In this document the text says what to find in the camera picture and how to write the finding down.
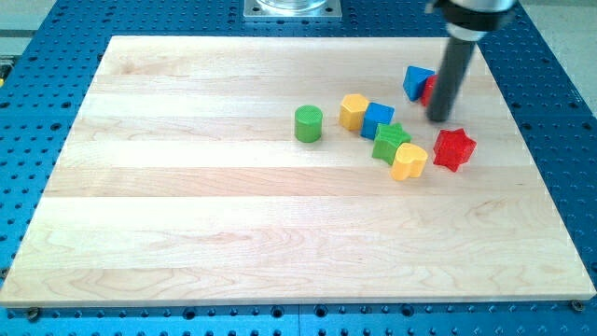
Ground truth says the red circle block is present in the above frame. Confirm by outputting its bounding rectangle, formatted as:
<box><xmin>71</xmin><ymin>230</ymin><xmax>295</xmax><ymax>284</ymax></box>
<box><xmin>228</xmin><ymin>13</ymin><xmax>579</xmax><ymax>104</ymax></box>
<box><xmin>420</xmin><ymin>75</ymin><xmax>437</xmax><ymax>106</ymax></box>

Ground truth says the yellow heart block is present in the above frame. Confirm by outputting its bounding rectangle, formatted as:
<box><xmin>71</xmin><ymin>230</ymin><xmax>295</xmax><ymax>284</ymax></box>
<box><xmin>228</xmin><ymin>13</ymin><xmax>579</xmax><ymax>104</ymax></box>
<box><xmin>390</xmin><ymin>143</ymin><xmax>428</xmax><ymax>181</ymax></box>

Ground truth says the blue cube block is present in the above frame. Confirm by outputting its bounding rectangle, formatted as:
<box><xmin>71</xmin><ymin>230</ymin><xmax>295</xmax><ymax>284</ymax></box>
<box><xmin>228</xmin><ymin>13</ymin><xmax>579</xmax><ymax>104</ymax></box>
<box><xmin>360</xmin><ymin>103</ymin><xmax>395</xmax><ymax>140</ymax></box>

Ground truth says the green cylinder block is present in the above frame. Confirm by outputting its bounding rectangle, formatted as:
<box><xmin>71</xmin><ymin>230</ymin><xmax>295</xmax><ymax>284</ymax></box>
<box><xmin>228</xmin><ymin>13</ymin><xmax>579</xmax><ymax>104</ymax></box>
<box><xmin>294</xmin><ymin>105</ymin><xmax>323</xmax><ymax>143</ymax></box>

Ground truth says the green star block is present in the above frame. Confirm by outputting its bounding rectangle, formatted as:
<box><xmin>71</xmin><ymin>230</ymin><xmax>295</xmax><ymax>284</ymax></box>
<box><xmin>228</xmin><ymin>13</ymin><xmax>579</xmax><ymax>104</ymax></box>
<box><xmin>372</xmin><ymin>123</ymin><xmax>411</xmax><ymax>165</ymax></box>

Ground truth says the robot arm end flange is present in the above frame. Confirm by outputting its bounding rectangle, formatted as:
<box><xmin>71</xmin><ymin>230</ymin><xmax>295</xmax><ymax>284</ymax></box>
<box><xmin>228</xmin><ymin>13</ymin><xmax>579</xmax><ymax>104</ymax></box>
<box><xmin>424</xmin><ymin>0</ymin><xmax>518</xmax><ymax>42</ymax></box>

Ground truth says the wooden board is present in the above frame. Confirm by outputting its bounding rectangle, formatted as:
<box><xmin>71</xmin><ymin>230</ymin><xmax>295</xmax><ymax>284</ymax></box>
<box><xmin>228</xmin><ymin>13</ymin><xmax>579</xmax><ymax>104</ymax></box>
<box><xmin>1</xmin><ymin>35</ymin><xmax>595</xmax><ymax>308</ymax></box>

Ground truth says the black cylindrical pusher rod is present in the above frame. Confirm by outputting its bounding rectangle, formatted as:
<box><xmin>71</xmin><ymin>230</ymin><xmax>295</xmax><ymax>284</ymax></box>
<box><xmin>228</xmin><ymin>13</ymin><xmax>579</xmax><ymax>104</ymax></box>
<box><xmin>426</xmin><ymin>36</ymin><xmax>476</xmax><ymax>122</ymax></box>

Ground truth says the yellow hexagon block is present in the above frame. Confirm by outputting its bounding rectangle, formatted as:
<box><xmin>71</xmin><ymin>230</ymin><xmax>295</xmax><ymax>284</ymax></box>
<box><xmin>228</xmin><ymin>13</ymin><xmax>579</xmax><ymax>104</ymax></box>
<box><xmin>339</xmin><ymin>93</ymin><xmax>369</xmax><ymax>131</ymax></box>

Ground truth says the blue triangle block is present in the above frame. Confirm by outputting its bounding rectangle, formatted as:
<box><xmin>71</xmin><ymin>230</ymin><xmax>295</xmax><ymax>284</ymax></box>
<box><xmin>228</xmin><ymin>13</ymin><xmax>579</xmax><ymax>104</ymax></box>
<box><xmin>403</xmin><ymin>65</ymin><xmax>436</xmax><ymax>102</ymax></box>

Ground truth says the red star block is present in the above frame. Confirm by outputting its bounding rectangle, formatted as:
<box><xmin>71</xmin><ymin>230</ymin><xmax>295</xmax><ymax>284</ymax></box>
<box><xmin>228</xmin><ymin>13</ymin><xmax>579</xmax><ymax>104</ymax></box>
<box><xmin>433</xmin><ymin>129</ymin><xmax>477</xmax><ymax>172</ymax></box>

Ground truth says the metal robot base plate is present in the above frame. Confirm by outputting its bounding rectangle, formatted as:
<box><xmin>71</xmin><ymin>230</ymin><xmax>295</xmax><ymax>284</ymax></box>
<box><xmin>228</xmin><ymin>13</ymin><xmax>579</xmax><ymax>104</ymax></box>
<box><xmin>243</xmin><ymin>0</ymin><xmax>342</xmax><ymax>21</ymax></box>

